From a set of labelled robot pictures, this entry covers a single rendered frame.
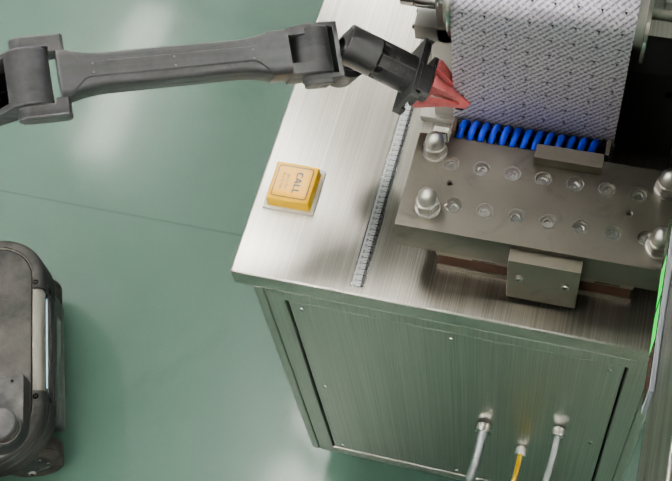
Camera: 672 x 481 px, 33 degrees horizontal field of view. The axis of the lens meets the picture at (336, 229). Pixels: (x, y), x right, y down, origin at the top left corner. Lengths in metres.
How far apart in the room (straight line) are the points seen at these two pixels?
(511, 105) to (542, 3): 0.21
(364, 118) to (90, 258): 1.21
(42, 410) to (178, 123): 0.94
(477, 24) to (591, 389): 0.63
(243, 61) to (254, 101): 1.51
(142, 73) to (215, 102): 1.55
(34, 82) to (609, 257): 0.79
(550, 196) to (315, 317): 0.44
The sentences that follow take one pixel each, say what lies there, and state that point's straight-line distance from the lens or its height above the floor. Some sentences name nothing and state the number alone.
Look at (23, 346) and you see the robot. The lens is 2.55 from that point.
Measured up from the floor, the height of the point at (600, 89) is 1.15.
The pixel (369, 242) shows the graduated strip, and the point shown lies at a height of 0.90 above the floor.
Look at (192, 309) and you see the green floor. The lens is 2.74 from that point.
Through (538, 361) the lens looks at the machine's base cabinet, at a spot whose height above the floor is 0.78.
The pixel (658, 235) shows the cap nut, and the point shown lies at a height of 1.07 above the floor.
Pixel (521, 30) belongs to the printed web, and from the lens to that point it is 1.50.
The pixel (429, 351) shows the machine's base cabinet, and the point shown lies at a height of 0.74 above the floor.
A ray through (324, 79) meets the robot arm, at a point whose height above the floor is 1.17.
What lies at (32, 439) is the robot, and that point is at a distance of 2.47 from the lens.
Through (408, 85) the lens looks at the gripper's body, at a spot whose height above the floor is 1.12.
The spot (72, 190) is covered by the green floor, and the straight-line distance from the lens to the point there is 3.01.
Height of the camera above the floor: 2.40
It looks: 59 degrees down
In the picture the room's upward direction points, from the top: 12 degrees counter-clockwise
